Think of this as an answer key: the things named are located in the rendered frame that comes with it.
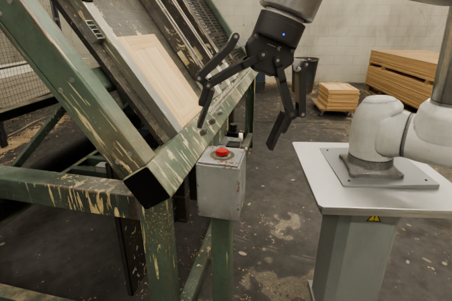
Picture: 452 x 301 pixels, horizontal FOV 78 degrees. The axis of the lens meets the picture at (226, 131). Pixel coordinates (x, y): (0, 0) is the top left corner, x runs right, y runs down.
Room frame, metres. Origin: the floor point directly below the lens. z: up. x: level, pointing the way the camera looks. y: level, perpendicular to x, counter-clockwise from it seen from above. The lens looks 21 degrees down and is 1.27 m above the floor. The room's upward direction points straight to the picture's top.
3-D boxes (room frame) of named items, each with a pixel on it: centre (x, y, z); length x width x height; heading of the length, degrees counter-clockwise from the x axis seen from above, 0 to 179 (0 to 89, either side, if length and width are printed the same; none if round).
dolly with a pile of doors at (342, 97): (4.10, -1.61, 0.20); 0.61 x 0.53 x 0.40; 177
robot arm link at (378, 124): (0.95, -0.55, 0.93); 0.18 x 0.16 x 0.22; 48
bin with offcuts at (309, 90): (5.40, -1.49, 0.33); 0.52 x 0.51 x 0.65; 177
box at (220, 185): (0.70, 0.01, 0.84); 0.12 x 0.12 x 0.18; 77
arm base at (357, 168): (0.97, -0.55, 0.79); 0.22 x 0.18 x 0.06; 172
